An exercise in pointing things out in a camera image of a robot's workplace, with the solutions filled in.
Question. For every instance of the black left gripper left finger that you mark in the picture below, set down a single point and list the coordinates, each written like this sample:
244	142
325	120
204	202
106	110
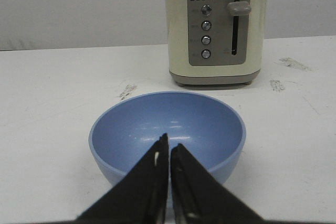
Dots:
141	195

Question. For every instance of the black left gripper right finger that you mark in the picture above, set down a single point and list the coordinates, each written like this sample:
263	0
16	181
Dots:
198	196

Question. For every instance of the blue bowl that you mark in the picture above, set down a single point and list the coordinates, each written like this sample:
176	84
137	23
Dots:
210	129

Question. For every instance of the cream two-slot toaster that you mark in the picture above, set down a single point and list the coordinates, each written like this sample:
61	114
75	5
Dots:
215	42

